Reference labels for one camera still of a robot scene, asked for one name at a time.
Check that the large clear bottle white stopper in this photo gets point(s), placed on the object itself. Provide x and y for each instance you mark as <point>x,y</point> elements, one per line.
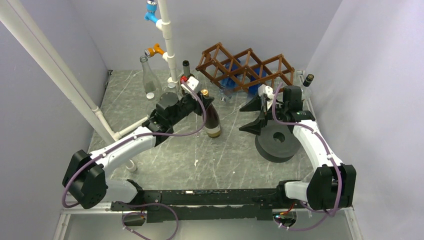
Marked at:
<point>171,86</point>

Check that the white diagonal frame pipe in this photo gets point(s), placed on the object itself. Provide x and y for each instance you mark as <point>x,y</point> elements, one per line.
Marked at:
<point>22,26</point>

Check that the clear square bottle black cap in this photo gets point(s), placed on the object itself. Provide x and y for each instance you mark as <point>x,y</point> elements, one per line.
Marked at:
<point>304,83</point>

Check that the small silver cap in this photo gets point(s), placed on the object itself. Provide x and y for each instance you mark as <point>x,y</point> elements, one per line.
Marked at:
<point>150,95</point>

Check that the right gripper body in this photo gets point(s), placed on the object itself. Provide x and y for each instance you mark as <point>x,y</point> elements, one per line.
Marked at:
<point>279,110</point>

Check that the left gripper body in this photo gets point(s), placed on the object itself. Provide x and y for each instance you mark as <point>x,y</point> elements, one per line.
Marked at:
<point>190,103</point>

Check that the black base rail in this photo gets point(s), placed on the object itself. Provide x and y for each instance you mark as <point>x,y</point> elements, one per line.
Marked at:
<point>207,204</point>

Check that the orange tap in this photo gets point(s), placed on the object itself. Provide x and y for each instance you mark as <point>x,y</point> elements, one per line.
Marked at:
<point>151,51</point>

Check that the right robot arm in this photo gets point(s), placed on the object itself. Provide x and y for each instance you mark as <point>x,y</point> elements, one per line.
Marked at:
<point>333,182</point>

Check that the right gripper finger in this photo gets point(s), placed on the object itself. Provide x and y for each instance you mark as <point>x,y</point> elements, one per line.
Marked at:
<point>255,127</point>
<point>255,104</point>

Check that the brown wooden wine rack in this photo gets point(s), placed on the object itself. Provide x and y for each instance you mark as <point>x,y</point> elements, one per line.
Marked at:
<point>217,62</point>

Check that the white pvc pipe stand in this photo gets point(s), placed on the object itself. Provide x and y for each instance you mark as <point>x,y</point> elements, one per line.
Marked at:
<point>166,29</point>

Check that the blue bottle silver cap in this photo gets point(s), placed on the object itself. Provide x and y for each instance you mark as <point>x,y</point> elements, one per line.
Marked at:
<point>227,86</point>

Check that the clear bottle chrome cap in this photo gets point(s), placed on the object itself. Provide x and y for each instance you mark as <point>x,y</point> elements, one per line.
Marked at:
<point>253,90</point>

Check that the brown bottle gold foil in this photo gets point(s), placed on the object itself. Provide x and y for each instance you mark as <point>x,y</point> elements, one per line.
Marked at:
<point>212,125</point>

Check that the blue tap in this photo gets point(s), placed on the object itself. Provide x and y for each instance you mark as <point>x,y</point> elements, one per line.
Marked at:
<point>150,15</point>

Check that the green bottle grey cap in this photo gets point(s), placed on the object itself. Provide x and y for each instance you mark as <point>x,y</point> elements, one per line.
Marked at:
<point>186,73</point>

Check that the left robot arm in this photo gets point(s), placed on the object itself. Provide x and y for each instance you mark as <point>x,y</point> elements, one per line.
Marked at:
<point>86,178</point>

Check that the dark grey foam spool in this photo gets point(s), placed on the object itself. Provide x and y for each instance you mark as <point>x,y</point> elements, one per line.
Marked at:
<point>276,143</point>

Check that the clear bottle dark label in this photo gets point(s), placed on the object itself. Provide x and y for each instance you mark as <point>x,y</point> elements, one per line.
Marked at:
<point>150,81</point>

